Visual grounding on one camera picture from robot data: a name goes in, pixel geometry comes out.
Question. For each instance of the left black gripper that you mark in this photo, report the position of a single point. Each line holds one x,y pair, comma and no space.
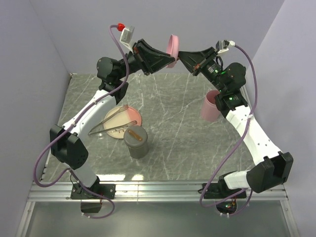
150,59

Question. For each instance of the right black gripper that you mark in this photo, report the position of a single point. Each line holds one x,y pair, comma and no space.
193,60

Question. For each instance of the pink round lid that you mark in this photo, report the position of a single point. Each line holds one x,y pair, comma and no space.
173,49

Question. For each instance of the pink cylindrical container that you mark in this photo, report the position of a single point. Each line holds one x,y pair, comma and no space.
209,111

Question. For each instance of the metal serving tongs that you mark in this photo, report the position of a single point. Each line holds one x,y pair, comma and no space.
99,131

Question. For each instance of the grey round lid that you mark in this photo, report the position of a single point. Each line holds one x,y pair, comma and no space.
135,136

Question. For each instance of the grey cylindrical container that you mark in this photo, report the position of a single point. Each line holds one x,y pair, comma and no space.
139,151

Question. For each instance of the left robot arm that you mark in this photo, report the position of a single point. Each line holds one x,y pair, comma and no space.
67,140

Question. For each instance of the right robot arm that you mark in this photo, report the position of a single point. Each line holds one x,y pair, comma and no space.
272,166

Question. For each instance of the pink and cream plate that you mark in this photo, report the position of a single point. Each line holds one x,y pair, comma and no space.
122,118

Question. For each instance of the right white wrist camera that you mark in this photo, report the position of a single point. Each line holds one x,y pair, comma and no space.
224,45

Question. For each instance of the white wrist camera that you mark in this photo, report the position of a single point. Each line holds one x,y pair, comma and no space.
224,45
126,35

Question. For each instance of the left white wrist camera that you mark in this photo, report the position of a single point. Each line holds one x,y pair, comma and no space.
126,35

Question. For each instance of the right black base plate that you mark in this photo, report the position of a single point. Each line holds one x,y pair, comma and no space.
219,191

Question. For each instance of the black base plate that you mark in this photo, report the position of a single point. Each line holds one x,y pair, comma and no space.
107,190
219,191

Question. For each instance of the aluminium mounting rail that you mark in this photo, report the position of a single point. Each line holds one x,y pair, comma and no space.
135,191

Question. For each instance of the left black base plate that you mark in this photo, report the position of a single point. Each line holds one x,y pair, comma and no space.
107,190

